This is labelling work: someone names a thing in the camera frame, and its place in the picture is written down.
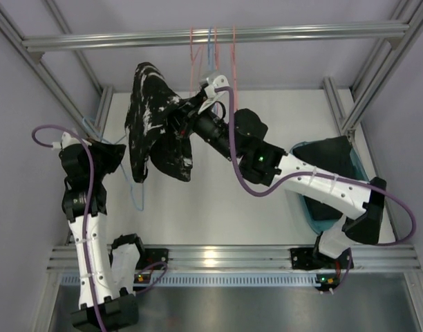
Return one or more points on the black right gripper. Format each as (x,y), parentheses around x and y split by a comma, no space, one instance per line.
(183,113)

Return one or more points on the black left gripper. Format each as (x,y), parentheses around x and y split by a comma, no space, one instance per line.
(103,152)

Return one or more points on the black white patterned garment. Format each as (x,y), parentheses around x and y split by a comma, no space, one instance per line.
(151,135)

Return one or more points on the pink wire hanger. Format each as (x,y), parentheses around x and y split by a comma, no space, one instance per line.
(196,62)
(216,49)

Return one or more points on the black trousers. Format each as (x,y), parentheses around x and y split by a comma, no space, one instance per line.
(333,155)

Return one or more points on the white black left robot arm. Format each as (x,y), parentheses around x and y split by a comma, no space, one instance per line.
(106,271)

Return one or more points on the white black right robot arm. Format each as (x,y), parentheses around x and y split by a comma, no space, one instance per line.
(241,140)

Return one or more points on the teal plastic bin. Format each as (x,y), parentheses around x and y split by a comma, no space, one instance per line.
(321,226)

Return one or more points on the aluminium frame post left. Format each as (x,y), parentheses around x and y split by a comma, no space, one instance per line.
(38,65)

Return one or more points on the aluminium frame post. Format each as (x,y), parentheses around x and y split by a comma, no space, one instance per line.
(380,65)
(38,65)

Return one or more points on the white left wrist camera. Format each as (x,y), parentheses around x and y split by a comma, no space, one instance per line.
(66,141)

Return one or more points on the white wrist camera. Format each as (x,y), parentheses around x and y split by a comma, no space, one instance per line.
(66,141)
(212,84)

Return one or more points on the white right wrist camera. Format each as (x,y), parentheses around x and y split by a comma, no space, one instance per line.
(212,84)

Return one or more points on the blue empty wire hanger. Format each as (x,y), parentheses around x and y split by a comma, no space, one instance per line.
(210,50)

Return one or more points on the pink empty wire hanger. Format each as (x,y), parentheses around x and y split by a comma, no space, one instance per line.
(216,49)

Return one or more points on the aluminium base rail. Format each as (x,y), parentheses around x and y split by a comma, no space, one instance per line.
(368,259)

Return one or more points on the perforated grey cable duct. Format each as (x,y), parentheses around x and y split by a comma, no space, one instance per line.
(234,280)

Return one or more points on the aluminium frame post right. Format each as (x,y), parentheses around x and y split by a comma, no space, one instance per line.
(380,65)

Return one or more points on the aluminium hanging rail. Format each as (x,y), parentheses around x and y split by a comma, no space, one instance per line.
(354,30)

